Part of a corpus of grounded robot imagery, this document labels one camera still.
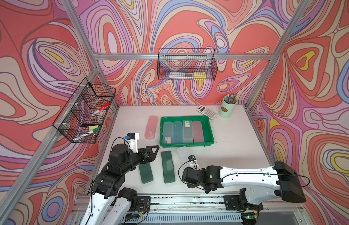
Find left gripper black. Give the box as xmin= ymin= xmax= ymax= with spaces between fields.
xmin=119 ymin=144 xmax=159 ymax=176

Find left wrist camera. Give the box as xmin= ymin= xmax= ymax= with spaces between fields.
xmin=125 ymin=133 xmax=140 ymax=153

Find yellow item in back basket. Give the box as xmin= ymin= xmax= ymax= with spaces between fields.
xmin=193 ymin=72 xmax=207 ymax=81

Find red marker in basket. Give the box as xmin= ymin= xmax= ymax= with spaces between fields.
xmin=94 ymin=102 xmax=110 ymax=114

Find white calculator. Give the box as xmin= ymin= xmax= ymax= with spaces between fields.
xmin=196 ymin=105 xmax=218 ymax=120

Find clear box with barcode label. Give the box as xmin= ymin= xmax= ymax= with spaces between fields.
xmin=183 ymin=121 xmax=193 ymax=143

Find clear frosted pencil case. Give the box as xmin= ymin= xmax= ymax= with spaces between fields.
xmin=162 ymin=121 xmax=173 ymax=144

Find dark green pencil case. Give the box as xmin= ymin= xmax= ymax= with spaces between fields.
xmin=161 ymin=151 xmax=175 ymax=184
xmin=139 ymin=162 xmax=154 ymax=184

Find pink pencil case front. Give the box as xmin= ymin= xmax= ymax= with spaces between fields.
xmin=192 ymin=121 xmax=204 ymax=143

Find white translucent pencil case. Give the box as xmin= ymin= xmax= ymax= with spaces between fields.
xmin=177 ymin=147 xmax=201 ymax=170

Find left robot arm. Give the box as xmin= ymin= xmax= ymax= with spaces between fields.
xmin=81 ymin=143 xmax=160 ymax=225

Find pink pencil case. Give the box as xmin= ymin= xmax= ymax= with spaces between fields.
xmin=192 ymin=121 xmax=204 ymax=143
xmin=145 ymin=115 xmax=158 ymax=140

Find mint green pen cup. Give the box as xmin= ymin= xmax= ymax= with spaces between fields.
xmin=219 ymin=96 xmax=237 ymax=118

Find black wire basket back wall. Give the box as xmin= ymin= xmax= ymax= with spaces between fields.
xmin=157 ymin=47 xmax=218 ymax=81

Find clear box in back basket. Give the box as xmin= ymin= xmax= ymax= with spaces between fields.
xmin=169 ymin=72 xmax=194 ymax=80

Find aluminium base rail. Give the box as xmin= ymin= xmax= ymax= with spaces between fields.
xmin=64 ymin=192 xmax=313 ymax=225

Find black wire basket left wall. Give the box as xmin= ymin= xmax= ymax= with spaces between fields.
xmin=52 ymin=78 xmax=116 ymax=144

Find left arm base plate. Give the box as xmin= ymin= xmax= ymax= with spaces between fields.
xmin=112 ymin=196 xmax=151 ymax=212

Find pens in cup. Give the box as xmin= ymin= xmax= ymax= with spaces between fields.
xmin=225 ymin=93 xmax=237 ymax=105

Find green white marker in basket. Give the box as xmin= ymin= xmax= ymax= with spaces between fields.
xmin=73 ymin=126 xmax=100 ymax=143

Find light blue pencil case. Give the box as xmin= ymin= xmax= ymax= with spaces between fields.
xmin=173 ymin=121 xmax=183 ymax=143

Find black wire basket wall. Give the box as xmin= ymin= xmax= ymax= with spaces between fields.
xmin=52 ymin=78 xmax=116 ymax=144
xmin=157 ymin=47 xmax=218 ymax=81

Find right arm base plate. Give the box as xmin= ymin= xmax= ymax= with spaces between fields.
xmin=224 ymin=196 xmax=264 ymax=212

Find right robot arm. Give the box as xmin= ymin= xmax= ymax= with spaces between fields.
xmin=181 ymin=161 xmax=306 ymax=212

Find green plastic storage tray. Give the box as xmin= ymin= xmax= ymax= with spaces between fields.
xmin=160 ymin=116 xmax=214 ymax=148

